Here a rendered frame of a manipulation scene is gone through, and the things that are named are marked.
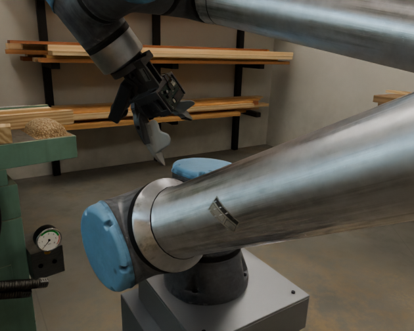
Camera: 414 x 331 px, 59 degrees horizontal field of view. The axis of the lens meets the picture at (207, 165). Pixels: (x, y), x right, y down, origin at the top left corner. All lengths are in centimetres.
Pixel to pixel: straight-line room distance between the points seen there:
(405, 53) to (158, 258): 41
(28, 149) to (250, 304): 63
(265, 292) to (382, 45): 55
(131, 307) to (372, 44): 73
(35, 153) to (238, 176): 67
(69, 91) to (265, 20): 303
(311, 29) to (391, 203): 26
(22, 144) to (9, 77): 245
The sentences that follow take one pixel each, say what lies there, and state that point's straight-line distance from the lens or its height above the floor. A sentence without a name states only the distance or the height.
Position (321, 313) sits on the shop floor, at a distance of 187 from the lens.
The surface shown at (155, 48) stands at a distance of 323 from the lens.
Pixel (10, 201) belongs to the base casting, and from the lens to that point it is 102.
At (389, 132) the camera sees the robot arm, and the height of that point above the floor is 106.
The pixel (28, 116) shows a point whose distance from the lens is 114.
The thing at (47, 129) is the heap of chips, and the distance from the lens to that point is 102.
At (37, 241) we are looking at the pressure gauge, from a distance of 100.
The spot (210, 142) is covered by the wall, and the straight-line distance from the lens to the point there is 420.
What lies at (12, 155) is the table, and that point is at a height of 87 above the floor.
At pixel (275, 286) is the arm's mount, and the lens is 86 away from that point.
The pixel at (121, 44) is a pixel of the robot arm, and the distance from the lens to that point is 68.
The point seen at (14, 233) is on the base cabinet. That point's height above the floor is 67.
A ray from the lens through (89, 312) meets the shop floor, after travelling 182.
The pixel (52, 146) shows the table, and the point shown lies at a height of 88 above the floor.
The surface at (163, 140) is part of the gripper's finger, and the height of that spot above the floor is 96.
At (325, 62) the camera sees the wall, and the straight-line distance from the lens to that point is 405.
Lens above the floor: 113
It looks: 18 degrees down
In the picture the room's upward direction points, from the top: 2 degrees clockwise
